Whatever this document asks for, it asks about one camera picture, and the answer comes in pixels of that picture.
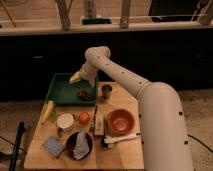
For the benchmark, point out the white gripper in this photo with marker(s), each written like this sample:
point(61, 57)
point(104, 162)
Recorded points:
point(87, 72)

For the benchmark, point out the dark red grapes bunch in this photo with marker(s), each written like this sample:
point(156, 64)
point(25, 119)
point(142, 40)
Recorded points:
point(83, 94)

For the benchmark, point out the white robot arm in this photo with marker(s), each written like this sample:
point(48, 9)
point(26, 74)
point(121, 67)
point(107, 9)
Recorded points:
point(163, 128)

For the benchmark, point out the green plastic tray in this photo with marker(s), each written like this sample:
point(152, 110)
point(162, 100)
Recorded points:
point(62, 93)

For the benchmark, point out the small metal cup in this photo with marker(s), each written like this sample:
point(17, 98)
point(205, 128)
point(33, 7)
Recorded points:
point(106, 91)

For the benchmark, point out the dark knife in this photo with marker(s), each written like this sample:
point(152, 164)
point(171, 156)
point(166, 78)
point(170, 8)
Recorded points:
point(92, 124)

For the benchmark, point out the orange tomato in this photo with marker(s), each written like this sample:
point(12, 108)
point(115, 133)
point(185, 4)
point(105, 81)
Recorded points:
point(84, 118)

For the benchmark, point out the wooden block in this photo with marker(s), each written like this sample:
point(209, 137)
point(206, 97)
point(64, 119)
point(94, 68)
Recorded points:
point(99, 124)

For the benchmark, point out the white round container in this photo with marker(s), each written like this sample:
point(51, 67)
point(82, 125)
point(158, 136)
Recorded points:
point(65, 121)

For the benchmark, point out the orange-red bowl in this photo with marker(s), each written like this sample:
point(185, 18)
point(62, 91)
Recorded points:
point(120, 121)

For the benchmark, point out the dark round plate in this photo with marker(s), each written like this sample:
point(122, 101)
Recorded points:
point(71, 142)

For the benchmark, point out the white plastic spatula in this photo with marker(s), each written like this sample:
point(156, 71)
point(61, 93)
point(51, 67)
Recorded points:
point(110, 140)

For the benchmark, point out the crumpled white cloth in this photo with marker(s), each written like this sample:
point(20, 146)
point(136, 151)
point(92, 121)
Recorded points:
point(81, 148)

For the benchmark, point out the black pole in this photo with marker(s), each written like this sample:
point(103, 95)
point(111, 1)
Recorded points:
point(16, 147)

